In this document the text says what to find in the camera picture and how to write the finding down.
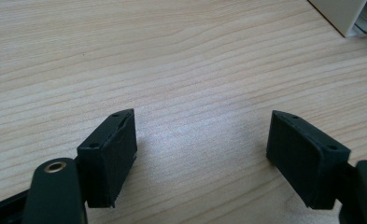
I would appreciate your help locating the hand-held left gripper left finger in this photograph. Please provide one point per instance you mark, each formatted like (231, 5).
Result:
(108, 161)

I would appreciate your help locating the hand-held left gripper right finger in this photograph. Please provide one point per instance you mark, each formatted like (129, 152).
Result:
(308, 161)

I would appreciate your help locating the white drawer organizer cabinet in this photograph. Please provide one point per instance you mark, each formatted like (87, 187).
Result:
(336, 12)

